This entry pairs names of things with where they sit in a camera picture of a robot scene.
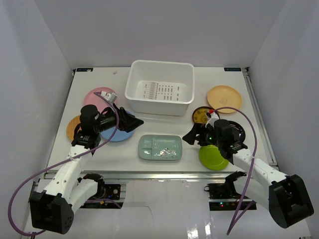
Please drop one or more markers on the brown gold patterned plate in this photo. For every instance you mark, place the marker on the brown gold patterned plate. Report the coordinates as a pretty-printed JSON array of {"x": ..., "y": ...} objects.
[{"x": 200, "y": 114}]

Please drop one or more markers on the blue corner label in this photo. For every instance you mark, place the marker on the blue corner label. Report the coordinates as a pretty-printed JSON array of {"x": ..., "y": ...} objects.
[
  {"x": 232, "y": 69},
  {"x": 84, "y": 69}
]

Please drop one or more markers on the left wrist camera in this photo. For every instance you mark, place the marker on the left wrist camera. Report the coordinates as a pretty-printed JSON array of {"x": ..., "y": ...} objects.
[{"x": 109, "y": 96}]

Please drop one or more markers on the black round plate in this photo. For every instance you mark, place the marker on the black round plate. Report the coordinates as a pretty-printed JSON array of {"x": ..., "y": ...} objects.
[{"x": 236, "y": 130}]

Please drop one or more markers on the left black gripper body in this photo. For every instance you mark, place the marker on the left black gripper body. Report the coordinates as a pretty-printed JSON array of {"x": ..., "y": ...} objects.
[{"x": 122, "y": 118}]

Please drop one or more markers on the left blue corner label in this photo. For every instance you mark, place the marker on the left blue corner label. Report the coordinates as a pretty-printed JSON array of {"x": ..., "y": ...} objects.
[{"x": 84, "y": 69}]

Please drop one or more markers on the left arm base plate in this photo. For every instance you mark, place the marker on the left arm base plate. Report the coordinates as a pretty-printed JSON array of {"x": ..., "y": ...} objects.
[{"x": 104, "y": 191}]

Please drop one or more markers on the blue round plate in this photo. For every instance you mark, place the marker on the blue round plate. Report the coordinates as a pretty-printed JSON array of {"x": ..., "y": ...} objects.
[{"x": 118, "y": 136}]

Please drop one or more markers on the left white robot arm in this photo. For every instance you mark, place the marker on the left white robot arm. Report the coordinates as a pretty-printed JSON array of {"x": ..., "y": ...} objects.
[{"x": 54, "y": 208}]

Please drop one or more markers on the orange woven round plate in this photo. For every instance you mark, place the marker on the orange woven round plate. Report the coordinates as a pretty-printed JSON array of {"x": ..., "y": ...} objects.
[{"x": 71, "y": 127}]

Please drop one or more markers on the teal rectangular divided plate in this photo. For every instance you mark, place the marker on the teal rectangular divided plate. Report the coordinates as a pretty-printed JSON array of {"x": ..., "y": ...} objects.
[{"x": 156, "y": 147}]

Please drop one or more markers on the lime green round plate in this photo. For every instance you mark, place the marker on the lime green round plate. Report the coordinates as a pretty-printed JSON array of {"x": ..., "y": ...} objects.
[{"x": 211, "y": 158}]

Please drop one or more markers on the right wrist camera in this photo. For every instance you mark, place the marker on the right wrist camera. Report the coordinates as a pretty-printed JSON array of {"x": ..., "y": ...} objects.
[{"x": 212, "y": 116}]

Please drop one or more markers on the tan yellow round plate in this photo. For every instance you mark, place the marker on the tan yellow round plate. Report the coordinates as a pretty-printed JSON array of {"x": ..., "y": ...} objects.
[{"x": 224, "y": 96}]

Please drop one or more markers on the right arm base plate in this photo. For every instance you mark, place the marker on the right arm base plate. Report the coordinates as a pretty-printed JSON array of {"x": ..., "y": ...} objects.
[{"x": 223, "y": 196}]

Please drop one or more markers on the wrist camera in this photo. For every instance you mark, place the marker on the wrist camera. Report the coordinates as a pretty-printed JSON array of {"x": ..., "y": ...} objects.
[
  {"x": 212, "y": 116},
  {"x": 109, "y": 96}
]

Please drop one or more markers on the white plastic bin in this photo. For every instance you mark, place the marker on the white plastic bin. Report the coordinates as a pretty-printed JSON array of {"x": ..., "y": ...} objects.
[{"x": 160, "y": 88}]

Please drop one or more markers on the right blue corner label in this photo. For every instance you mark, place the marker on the right blue corner label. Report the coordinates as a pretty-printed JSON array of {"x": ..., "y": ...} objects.
[{"x": 232, "y": 69}]

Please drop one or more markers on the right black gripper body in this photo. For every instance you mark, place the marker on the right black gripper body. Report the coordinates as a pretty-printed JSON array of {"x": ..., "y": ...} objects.
[{"x": 207, "y": 135}]

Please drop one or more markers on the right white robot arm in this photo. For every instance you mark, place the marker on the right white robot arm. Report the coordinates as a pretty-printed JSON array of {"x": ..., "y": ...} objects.
[{"x": 285, "y": 197}]

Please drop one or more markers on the pink round plate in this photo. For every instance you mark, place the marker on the pink round plate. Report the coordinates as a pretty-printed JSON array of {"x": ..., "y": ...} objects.
[{"x": 92, "y": 99}]

